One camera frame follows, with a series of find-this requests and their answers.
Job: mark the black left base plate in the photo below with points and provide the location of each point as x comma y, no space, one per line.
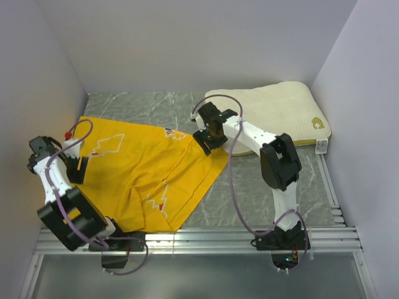
125,243

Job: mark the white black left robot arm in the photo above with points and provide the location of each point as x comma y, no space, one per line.
68,213

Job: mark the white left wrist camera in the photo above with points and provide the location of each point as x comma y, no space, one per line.
72,146

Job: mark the cream dotted foam pillow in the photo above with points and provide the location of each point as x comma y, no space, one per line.
285,107

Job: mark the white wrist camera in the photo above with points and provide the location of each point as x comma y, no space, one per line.
196,118
72,146

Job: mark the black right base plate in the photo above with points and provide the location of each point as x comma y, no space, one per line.
284,245

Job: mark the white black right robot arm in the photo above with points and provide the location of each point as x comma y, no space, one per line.
280,168

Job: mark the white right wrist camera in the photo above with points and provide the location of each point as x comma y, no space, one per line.
196,118

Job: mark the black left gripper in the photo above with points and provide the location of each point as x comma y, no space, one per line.
76,176

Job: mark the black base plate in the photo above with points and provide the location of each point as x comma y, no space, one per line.
125,243
284,245

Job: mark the aluminium front mounting rail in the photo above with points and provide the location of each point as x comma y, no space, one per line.
214,241

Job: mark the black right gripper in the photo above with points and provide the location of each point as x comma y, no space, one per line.
201,139

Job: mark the yellow printed pillowcase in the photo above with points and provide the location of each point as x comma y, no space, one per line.
146,178

